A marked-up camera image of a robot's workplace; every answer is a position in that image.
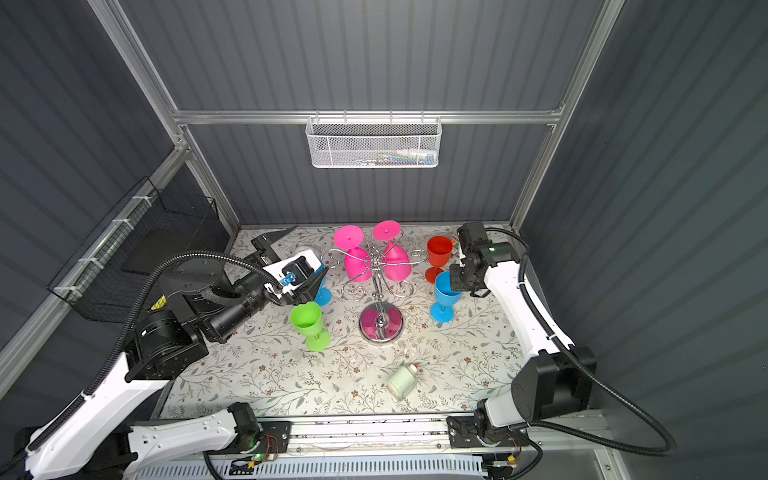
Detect floral table mat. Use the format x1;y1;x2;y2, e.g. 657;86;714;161
158;224;541;420

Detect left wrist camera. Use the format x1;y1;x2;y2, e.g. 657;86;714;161
266;249;324;296

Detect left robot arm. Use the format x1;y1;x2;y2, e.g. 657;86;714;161
5;232;327;479

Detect white mesh wall basket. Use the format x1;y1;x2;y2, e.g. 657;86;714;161
305;117;443;169

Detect black wire wall basket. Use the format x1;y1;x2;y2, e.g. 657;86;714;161
48;180;229;323

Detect pink wine glass left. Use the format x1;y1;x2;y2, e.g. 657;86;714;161
334;225;372;283

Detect chrome wine glass rack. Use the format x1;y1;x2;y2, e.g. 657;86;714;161
321;241;426;346

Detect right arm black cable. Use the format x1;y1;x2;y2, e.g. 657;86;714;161
485;226;678;457

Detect green wine glass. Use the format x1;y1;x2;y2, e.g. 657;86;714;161
289;302;330;352

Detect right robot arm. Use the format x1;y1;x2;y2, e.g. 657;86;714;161
449;222;596;445

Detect blue wine glass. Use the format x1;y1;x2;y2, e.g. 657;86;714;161
430;272;461;324
314;274;332;307

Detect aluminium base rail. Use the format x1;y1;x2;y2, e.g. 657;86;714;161
125;411;607;457

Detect red wine glass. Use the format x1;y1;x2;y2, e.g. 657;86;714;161
425;236;454;284

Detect pink wine glass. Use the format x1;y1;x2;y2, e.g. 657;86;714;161
334;225;372;283
373;220;412;282

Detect pink wine glass right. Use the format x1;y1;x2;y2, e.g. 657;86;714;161
373;220;412;282

